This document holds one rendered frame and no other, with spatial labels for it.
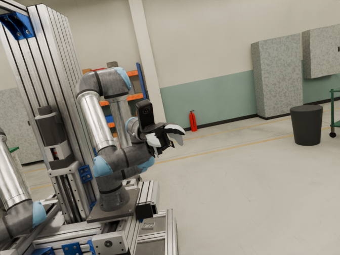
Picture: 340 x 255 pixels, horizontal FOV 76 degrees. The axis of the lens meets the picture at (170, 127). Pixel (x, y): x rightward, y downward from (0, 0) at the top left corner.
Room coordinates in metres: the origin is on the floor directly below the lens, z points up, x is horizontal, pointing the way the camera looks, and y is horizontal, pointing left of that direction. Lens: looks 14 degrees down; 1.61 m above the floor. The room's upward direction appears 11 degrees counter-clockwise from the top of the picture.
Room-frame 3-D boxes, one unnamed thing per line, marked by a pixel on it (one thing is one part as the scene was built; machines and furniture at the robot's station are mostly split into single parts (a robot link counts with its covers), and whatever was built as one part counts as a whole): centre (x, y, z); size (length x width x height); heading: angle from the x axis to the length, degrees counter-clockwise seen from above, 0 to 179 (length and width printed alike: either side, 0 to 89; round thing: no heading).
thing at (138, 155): (0.79, 0.13, 1.33); 0.11 x 0.08 x 0.11; 113
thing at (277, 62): (5.56, -2.94, 0.98); 1.00 x 0.47 x 1.95; 91
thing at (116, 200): (0.99, 0.35, 1.09); 0.15 x 0.15 x 0.10
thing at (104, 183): (0.99, 0.34, 1.20); 0.13 x 0.12 x 0.14; 113
